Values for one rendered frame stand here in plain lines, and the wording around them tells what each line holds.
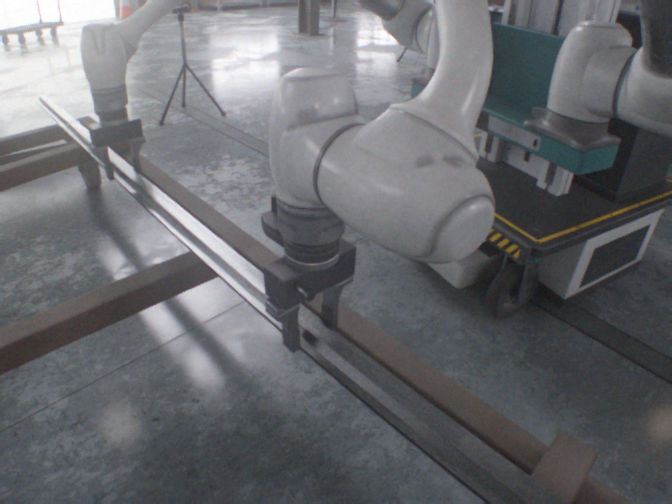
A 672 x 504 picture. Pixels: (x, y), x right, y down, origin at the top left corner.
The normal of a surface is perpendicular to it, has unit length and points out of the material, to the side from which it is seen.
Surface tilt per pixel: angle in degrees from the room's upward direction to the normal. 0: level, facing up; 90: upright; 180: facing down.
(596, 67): 80
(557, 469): 0
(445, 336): 0
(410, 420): 75
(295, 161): 88
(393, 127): 45
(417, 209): 68
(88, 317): 90
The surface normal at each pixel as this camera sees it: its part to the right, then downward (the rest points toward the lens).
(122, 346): 0.04, -0.83
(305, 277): 0.68, 0.43
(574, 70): -0.83, 0.25
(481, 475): -0.70, 0.12
